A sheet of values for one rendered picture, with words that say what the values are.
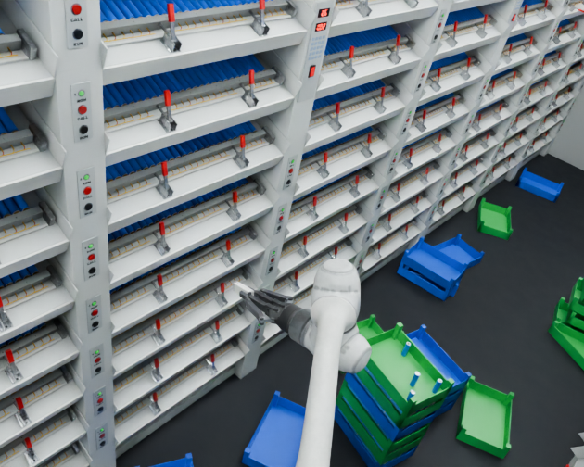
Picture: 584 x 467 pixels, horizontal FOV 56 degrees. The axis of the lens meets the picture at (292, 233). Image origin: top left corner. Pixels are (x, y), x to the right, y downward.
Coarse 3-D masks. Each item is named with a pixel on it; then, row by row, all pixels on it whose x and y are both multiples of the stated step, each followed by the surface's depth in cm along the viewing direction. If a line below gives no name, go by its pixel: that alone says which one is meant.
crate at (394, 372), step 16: (384, 336) 210; (400, 336) 212; (384, 352) 207; (400, 352) 209; (416, 352) 206; (368, 368) 200; (384, 368) 201; (400, 368) 203; (416, 368) 204; (432, 368) 200; (384, 384) 194; (400, 384) 197; (416, 384) 198; (432, 384) 200; (448, 384) 193; (400, 400) 188; (416, 400) 183; (432, 400) 192
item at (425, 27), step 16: (448, 0) 193; (432, 16) 194; (416, 32) 200; (432, 32) 197; (432, 48) 204; (400, 80) 211; (416, 80) 208; (416, 96) 216; (400, 112) 216; (400, 128) 221; (400, 144) 229; (384, 160) 230; (384, 176) 234; (368, 208) 245; (368, 224) 250
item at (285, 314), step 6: (276, 306) 148; (288, 306) 143; (294, 306) 144; (270, 312) 145; (276, 312) 145; (282, 312) 142; (288, 312) 142; (294, 312) 142; (270, 318) 144; (276, 318) 144; (282, 318) 142; (288, 318) 141; (282, 324) 142; (288, 324) 141
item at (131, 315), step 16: (256, 224) 189; (240, 240) 188; (256, 240) 191; (240, 256) 185; (256, 256) 190; (176, 272) 170; (192, 272) 173; (208, 272) 175; (224, 272) 180; (176, 288) 168; (192, 288) 170; (112, 304) 156; (144, 304) 160; (160, 304) 162; (112, 320) 153; (128, 320) 155; (144, 320) 162; (112, 336) 154
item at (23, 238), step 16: (32, 192) 124; (0, 208) 117; (16, 208) 118; (32, 208) 120; (48, 208) 121; (0, 224) 115; (16, 224) 118; (32, 224) 120; (48, 224) 121; (64, 224) 120; (0, 240) 115; (16, 240) 117; (32, 240) 118; (48, 240) 120; (64, 240) 122; (0, 256) 113; (16, 256) 115; (32, 256) 117; (48, 256) 122; (0, 272) 114
